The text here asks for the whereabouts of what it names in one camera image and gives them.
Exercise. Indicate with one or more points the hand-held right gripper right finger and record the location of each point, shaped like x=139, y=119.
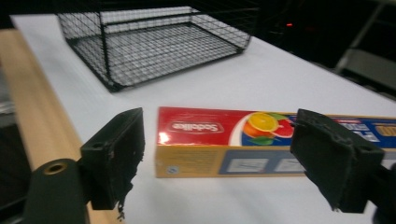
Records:
x=330, y=161

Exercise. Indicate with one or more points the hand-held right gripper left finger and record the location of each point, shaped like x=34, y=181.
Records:
x=113, y=155

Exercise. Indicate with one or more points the long red and yellow box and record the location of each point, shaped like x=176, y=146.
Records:
x=211, y=146

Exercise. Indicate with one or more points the grey metal stand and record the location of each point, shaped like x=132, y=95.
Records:
x=367, y=59

